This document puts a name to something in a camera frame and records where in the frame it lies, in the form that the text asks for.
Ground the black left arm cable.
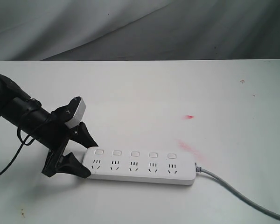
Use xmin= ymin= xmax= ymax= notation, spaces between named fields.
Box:
xmin=0 ymin=116 xmax=59 ymax=180

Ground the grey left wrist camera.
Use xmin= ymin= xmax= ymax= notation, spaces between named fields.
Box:
xmin=51 ymin=96 xmax=86 ymax=129

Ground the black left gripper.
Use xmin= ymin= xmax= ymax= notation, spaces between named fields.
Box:
xmin=33 ymin=114 xmax=98 ymax=179

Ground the grey backdrop cloth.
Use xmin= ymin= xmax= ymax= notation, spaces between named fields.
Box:
xmin=0 ymin=0 xmax=280 ymax=61

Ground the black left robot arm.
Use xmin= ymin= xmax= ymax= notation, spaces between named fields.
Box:
xmin=0 ymin=74 xmax=97 ymax=178

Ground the white five-outlet power strip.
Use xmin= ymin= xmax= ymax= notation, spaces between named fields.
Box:
xmin=82 ymin=147 xmax=196 ymax=186

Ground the grey power cable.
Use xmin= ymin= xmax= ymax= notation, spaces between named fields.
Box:
xmin=194 ymin=162 xmax=280 ymax=222

